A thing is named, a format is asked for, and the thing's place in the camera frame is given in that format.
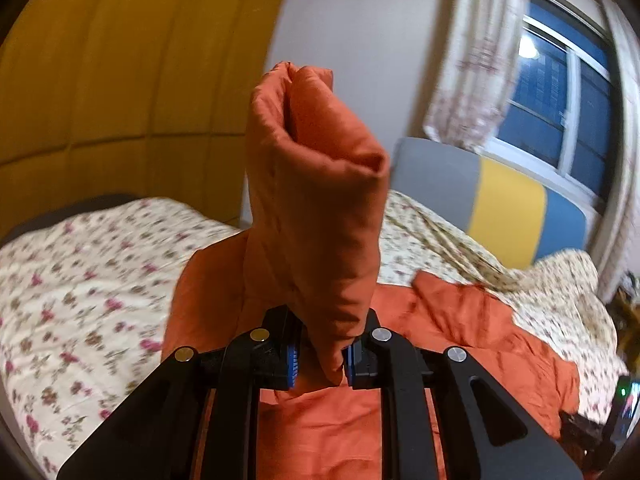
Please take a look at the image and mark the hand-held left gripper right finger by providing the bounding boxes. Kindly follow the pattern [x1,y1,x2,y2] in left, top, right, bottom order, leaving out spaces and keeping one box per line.
[344,309,585,480]

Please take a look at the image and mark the white framed window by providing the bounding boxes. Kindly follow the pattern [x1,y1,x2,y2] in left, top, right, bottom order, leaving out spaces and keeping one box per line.
[479,0,622,211]

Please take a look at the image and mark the yellow wardrobe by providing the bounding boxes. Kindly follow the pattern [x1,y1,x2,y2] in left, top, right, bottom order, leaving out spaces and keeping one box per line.
[0,0,297,241]

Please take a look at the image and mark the grey yellow blue headboard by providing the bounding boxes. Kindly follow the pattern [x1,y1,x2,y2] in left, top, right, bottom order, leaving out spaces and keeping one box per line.
[390,137,589,273]

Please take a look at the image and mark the floral bed blanket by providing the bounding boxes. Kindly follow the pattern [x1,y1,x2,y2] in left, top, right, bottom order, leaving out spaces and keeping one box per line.
[0,189,632,480]

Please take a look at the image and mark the orange padded jacket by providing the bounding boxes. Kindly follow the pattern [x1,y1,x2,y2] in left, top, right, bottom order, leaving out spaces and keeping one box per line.
[161,60,581,480]

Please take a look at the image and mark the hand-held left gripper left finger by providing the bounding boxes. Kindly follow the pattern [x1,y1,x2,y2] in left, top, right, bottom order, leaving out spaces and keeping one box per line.
[56,306,302,480]

